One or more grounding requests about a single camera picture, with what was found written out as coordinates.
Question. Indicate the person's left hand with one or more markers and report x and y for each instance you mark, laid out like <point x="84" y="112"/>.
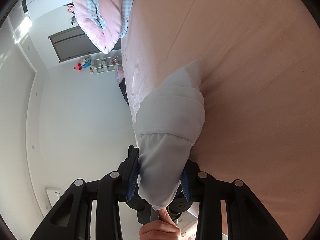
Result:
<point x="160" y="230"/>

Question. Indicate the grey door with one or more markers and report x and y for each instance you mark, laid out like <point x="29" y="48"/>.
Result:
<point x="72" y="45"/>

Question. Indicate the pink fluffy cloth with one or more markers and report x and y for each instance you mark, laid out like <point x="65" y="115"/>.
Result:
<point x="119" y="73"/>

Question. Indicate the white dress with navy trim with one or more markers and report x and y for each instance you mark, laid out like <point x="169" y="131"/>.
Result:
<point x="170" y="120"/>

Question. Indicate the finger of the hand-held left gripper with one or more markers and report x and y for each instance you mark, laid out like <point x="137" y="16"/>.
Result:
<point x="136" y="203"/>
<point x="180" y="205"/>

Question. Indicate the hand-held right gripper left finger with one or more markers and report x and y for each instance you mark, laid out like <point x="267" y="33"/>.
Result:
<point x="133" y="177"/>

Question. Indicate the folded pink checked quilt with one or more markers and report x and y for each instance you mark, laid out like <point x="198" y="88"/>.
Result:
<point x="107" y="17"/>

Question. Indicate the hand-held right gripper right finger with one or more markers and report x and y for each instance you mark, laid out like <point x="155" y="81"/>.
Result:
<point x="186" y="187"/>

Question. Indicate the black bag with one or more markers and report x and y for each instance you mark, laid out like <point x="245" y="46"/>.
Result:
<point x="124" y="92"/>

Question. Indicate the pink bed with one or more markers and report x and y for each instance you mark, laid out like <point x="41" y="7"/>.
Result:
<point x="250" y="80"/>

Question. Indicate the white shelf rack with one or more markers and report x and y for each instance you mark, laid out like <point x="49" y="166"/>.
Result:
<point x="106" y="65"/>

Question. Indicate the small dark figurine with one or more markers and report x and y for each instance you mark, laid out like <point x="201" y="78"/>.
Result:
<point x="73" y="20"/>

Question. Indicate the red and teal plush toy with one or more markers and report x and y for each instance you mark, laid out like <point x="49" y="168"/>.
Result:
<point x="82" y="65"/>

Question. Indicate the pink-haired doll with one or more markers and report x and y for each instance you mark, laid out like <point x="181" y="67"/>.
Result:
<point x="70" y="9"/>

